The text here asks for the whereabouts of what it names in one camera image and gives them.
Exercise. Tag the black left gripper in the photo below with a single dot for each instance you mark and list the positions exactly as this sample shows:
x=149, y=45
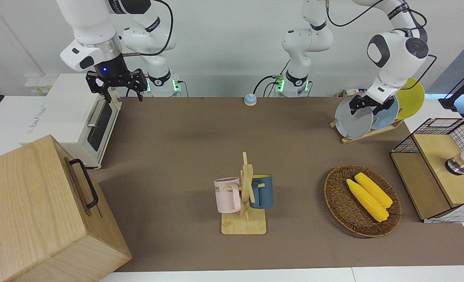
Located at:
x=375, y=102

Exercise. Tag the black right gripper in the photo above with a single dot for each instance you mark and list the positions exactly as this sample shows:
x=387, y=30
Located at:
x=114, y=76

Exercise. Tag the gray plate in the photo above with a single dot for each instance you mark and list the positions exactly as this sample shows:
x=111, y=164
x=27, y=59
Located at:
x=351, y=123

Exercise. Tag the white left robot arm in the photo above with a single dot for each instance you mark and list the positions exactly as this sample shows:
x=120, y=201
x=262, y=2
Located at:
x=392, y=55

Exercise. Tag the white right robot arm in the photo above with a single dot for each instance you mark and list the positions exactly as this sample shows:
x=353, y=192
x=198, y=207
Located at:
x=95, y=23

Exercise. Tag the light blue plate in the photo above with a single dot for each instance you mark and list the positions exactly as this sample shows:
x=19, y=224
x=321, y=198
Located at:
x=386, y=115

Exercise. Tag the wooden plate rack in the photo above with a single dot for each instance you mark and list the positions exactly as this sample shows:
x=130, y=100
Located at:
x=373, y=133

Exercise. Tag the yellow plate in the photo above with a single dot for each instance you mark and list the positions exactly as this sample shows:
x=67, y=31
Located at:
x=412, y=100

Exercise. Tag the wooden mug rack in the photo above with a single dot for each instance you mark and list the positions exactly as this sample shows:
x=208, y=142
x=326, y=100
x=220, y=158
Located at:
x=243, y=225

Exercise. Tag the white toaster oven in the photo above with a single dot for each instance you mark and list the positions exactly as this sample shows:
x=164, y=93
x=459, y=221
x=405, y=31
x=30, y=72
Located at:
x=67, y=117

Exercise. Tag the yellow corn cob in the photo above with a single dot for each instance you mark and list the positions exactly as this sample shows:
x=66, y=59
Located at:
x=375, y=190
x=367, y=201

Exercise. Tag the brown table mat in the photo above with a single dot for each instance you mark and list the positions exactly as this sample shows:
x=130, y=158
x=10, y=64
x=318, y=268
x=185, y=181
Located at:
x=185, y=156

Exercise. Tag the brown wicker basket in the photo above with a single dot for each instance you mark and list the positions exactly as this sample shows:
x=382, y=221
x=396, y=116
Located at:
x=341, y=203

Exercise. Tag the blue service bell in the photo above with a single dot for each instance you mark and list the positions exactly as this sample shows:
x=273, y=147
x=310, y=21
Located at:
x=250, y=100

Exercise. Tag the dark blue mug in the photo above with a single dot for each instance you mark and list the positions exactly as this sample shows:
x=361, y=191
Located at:
x=264, y=194

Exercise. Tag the pink mug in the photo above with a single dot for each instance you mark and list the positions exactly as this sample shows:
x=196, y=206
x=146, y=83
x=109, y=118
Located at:
x=227, y=196

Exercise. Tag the wooden box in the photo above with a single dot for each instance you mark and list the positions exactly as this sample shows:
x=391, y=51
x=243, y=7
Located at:
x=32, y=219

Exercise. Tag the white wall socket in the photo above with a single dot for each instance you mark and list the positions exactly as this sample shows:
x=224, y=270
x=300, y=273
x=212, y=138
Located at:
x=40, y=84

